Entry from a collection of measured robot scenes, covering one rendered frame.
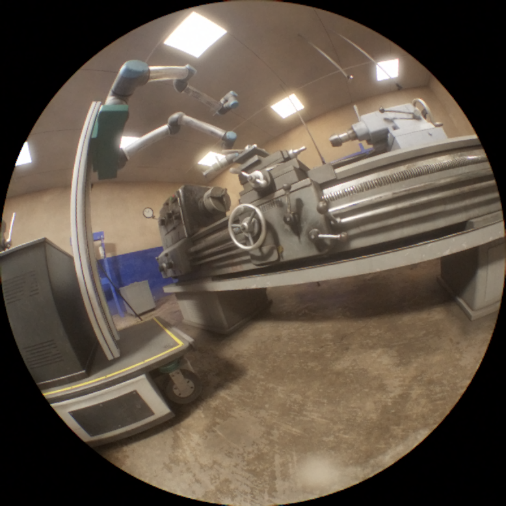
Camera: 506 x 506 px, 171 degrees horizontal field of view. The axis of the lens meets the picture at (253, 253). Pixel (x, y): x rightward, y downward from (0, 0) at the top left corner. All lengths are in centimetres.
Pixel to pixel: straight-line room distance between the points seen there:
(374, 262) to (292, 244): 33
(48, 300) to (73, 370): 26
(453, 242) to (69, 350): 137
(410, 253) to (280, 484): 81
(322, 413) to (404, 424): 29
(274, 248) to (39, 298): 97
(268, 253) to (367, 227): 47
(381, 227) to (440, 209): 32
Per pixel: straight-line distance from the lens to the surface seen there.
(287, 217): 65
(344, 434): 65
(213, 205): 143
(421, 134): 107
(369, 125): 110
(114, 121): 107
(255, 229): 73
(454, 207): 95
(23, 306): 82
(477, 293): 108
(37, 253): 78
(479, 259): 102
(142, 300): 322
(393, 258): 66
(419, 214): 85
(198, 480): 69
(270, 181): 71
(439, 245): 71
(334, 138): 110
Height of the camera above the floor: 60
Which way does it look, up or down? 2 degrees down
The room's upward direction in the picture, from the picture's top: 16 degrees counter-clockwise
